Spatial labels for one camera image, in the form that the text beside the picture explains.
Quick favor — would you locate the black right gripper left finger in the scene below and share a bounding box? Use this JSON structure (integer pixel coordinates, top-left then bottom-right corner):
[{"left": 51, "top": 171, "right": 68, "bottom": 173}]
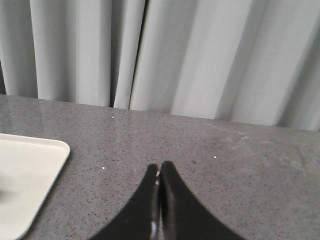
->
[{"left": 91, "top": 163, "right": 160, "bottom": 240}]

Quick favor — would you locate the cream rectangular plastic tray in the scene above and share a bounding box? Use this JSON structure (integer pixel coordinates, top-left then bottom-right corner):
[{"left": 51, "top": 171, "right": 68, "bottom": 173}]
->
[{"left": 0, "top": 133, "right": 71, "bottom": 240}]

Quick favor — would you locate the grey pleated curtain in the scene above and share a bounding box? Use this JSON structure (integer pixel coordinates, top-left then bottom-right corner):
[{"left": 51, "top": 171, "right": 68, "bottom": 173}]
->
[{"left": 0, "top": 0, "right": 320, "bottom": 131}]

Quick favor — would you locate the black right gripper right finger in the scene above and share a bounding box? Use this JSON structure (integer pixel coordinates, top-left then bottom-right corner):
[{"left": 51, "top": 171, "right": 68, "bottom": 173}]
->
[{"left": 160, "top": 161, "right": 243, "bottom": 240}]

